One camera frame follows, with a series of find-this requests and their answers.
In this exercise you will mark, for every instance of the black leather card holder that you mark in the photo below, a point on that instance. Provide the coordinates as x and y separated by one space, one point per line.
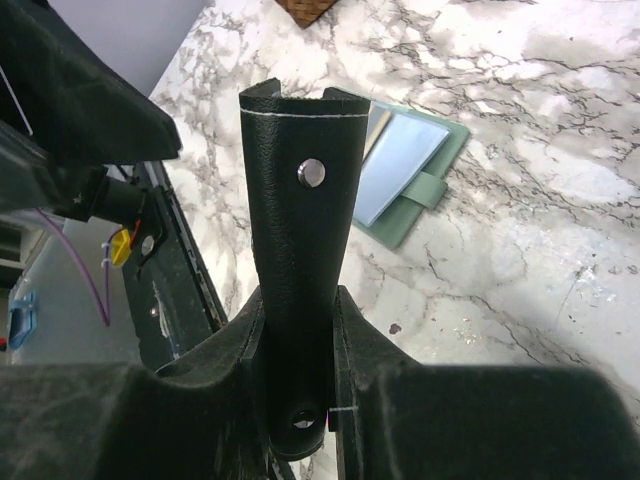
302 162

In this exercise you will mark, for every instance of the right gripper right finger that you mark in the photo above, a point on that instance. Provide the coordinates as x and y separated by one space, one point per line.
395 418

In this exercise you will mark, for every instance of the black metal base rail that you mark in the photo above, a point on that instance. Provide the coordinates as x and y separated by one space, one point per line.
173 302

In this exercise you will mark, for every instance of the brown woven divided basket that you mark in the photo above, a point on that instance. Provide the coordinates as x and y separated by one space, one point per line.
306 12

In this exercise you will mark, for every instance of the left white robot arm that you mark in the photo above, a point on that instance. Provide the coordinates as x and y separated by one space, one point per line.
66 117

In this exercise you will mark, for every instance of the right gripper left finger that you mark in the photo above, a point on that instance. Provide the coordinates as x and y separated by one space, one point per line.
195 418

